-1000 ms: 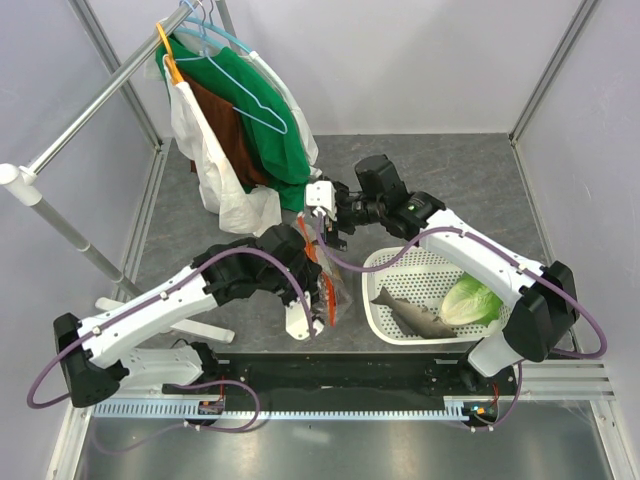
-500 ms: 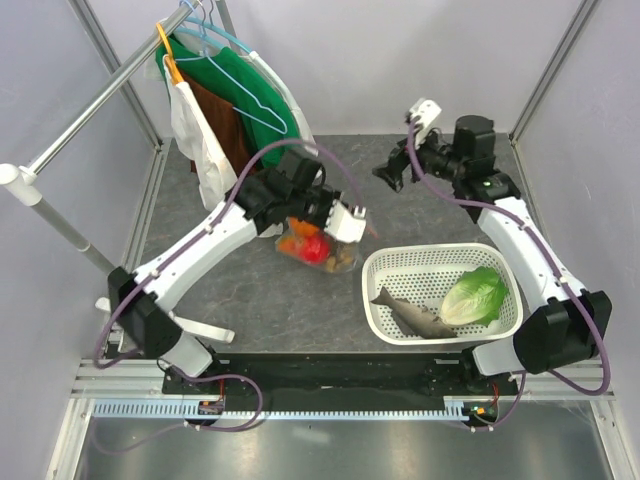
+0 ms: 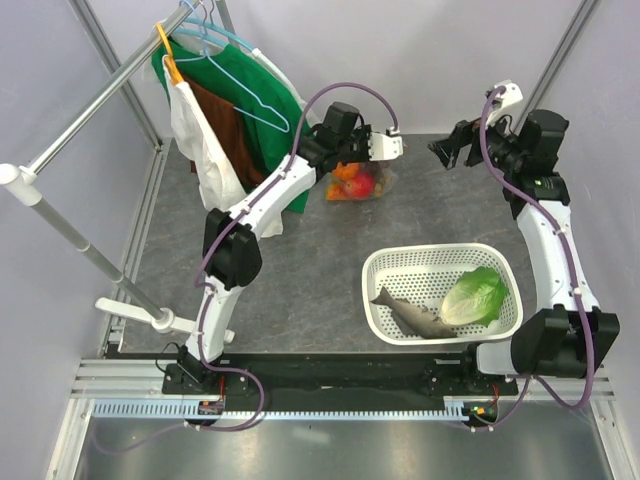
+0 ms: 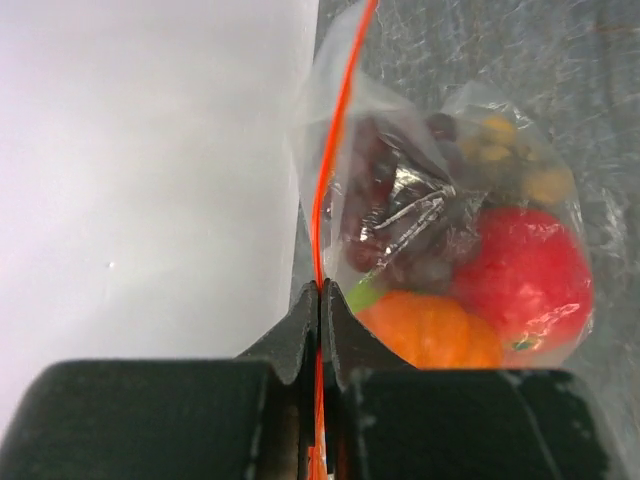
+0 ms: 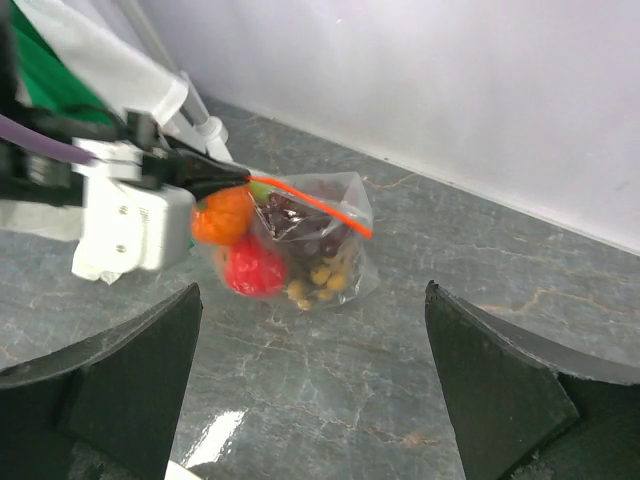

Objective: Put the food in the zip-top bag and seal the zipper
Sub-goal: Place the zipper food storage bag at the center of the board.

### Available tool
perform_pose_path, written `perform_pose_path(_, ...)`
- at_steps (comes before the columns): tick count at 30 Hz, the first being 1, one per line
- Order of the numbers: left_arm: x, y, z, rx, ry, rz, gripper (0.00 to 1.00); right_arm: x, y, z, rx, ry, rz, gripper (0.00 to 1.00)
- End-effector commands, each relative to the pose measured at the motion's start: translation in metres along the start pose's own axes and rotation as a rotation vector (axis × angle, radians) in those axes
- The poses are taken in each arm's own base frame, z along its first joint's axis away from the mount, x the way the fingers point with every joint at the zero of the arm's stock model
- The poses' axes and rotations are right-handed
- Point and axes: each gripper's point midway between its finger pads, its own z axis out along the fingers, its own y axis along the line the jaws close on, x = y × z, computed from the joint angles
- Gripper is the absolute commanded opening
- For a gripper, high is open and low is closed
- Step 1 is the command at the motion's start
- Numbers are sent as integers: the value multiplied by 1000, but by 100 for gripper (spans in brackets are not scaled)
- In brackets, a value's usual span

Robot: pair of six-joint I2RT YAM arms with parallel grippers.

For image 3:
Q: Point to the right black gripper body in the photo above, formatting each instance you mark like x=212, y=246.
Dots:
x=503, y=149

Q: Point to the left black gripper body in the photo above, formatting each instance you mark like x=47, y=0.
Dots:
x=356, y=149

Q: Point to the small orange pumpkin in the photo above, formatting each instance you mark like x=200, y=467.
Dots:
x=346, y=172

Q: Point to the clear zip top bag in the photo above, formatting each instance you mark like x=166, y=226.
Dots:
x=369, y=167

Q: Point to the red apple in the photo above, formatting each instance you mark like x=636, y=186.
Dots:
x=361, y=186

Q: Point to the brown longan cluster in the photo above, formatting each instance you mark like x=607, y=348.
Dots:
x=384, y=181

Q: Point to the red yellow mango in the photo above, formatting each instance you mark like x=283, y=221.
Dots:
x=336, y=192

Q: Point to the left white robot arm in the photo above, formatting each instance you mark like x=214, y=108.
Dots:
x=232, y=258

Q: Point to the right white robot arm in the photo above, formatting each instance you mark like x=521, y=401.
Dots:
x=553, y=341

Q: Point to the green shirt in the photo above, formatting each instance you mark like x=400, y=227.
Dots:
x=270, y=111

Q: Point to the brown garment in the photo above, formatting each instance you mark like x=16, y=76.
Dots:
x=230, y=130

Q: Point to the white shirt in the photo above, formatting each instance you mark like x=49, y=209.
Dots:
x=219, y=186

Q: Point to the green lettuce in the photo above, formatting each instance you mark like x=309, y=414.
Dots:
x=476, y=298

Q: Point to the orange hanger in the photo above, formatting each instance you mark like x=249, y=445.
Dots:
x=168, y=60

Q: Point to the grey toy fish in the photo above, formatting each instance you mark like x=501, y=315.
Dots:
x=411, y=319

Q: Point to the metal clothes rack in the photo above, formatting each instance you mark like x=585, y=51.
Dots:
x=49, y=69

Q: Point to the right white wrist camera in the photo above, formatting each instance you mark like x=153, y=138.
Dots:
x=501, y=100

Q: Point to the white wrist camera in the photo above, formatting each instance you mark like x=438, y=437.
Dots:
x=501, y=100
x=385, y=146

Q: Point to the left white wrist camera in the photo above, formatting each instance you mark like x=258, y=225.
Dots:
x=385, y=146

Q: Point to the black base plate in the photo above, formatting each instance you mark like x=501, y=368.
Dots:
x=341, y=380

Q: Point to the grey cable duct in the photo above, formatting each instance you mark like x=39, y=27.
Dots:
x=181, y=409

